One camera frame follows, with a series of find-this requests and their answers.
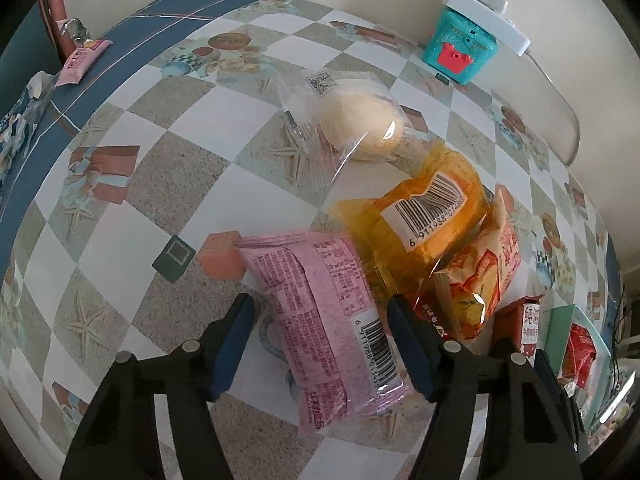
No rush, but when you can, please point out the red flower snack packet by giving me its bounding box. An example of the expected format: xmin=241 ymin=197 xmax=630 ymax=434
xmin=561 ymin=323 xmax=597 ymax=389

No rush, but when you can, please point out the red milk biscuit packet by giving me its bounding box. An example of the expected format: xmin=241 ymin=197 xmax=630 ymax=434
xmin=490 ymin=296 xmax=541 ymax=363

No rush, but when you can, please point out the pink snack packet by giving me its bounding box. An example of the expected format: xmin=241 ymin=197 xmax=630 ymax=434
xmin=235 ymin=231 xmax=409 ymax=434

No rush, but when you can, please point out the orange swiss roll packet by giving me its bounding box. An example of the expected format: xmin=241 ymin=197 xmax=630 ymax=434
xmin=414 ymin=184 xmax=524 ymax=344

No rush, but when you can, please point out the yellow transparent cake packet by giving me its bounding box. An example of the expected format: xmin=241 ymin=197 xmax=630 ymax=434
xmin=330 ymin=142 xmax=488 ymax=297

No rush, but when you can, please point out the clear round bun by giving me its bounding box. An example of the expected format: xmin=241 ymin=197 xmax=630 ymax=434
xmin=277 ymin=68 xmax=412 ymax=188

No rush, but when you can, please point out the teal shallow box tray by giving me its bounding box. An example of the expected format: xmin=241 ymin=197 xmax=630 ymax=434
xmin=540 ymin=304 xmax=615 ymax=432

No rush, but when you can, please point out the checkered printed tablecloth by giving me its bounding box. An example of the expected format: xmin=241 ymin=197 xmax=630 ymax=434
xmin=1 ymin=0 xmax=620 ymax=479

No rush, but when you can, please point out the small pink sachet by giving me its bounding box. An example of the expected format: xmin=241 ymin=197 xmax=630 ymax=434
xmin=55 ymin=39 xmax=113 ymax=88

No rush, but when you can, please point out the teal toy box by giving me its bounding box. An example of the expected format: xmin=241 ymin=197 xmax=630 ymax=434
xmin=422 ymin=6 xmax=498 ymax=84

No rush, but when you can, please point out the white power strip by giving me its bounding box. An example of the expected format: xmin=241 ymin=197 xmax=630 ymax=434
xmin=442 ymin=0 xmax=530 ymax=56

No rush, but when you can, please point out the white power cable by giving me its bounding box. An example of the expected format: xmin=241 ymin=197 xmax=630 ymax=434
xmin=441 ymin=0 xmax=582 ymax=167

